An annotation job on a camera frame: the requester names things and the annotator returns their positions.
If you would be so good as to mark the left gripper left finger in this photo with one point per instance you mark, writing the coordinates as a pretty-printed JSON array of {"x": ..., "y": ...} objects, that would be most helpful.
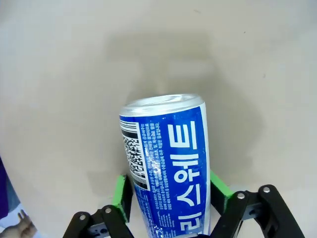
[{"x": 119, "y": 198}]

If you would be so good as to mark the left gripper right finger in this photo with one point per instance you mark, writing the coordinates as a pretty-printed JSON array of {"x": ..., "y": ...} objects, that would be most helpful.
[{"x": 250, "y": 213}]

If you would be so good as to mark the blue Pocari Sweat can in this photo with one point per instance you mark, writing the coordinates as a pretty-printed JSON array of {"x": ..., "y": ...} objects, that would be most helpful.
[{"x": 173, "y": 161}]

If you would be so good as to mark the person's right hand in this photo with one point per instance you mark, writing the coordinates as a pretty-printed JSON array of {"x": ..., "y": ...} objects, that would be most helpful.
[{"x": 26, "y": 228}]

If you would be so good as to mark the person in purple jacket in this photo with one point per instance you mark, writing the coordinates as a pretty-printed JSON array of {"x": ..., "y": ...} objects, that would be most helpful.
[{"x": 3, "y": 188}]

